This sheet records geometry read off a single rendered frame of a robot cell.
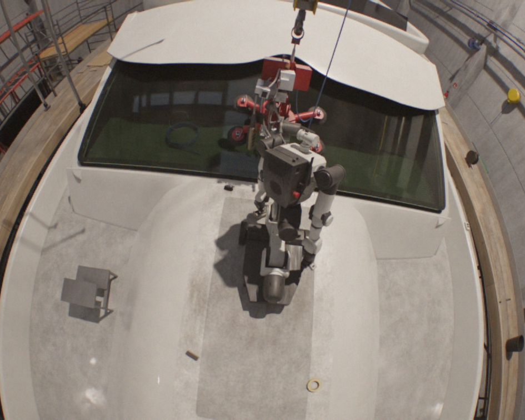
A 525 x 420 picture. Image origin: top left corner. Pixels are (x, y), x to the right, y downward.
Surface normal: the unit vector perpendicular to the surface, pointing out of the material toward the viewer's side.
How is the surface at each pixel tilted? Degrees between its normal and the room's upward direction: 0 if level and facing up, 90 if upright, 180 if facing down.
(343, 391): 10
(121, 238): 0
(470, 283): 90
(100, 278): 0
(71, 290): 0
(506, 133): 90
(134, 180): 52
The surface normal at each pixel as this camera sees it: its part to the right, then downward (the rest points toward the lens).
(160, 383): -0.05, -0.48
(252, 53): 0.04, -0.14
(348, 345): 0.32, -0.44
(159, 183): -0.07, 0.33
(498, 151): -0.99, -0.13
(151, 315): -0.28, -0.48
